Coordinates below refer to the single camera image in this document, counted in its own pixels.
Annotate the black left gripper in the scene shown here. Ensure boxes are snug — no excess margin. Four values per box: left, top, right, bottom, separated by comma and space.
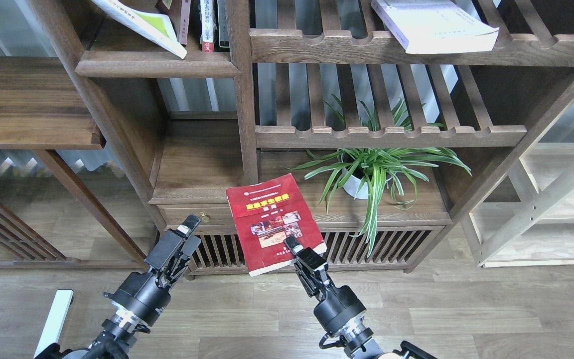
104, 214, 201, 326

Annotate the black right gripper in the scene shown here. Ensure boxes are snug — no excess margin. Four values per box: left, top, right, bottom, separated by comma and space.
284, 236, 365, 337

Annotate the red cover book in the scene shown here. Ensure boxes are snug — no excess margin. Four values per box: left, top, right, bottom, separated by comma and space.
226, 173, 327, 277

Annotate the yellow green cover book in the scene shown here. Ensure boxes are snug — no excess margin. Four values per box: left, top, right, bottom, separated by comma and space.
93, 0, 187, 59

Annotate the white thick book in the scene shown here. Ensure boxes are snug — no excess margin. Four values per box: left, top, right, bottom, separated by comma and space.
371, 0, 499, 54

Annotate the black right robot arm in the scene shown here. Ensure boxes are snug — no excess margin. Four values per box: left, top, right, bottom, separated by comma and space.
285, 236, 433, 359

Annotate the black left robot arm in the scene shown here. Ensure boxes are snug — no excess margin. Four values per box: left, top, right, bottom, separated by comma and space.
36, 214, 201, 359

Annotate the light wooden shelf unit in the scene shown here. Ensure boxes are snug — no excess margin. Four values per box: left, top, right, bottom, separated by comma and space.
461, 102, 574, 267

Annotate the brass drawer knob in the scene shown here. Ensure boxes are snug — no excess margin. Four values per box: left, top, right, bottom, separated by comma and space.
199, 212, 211, 223

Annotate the white plant pot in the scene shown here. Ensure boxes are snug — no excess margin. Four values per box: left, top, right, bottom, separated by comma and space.
341, 168, 392, 199

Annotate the green spider plant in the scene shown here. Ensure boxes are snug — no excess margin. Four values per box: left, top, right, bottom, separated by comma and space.
287, 94, 473, 258

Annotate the dark wooden bookshelf cabinet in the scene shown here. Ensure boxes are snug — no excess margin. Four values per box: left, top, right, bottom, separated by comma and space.
29, 0, 574, 274

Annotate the white flat bar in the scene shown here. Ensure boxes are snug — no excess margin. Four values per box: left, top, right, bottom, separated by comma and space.
33, 289, 74, 357

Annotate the dark wooden side table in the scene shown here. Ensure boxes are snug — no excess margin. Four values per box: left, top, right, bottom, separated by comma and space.
0, 57, 146, 270

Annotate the white red upright book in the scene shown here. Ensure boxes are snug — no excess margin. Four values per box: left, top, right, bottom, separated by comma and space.
199, 0, 216, 53

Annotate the dark green upright book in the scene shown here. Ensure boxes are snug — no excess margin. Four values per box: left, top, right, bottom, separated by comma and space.
216, 0, 230, 52

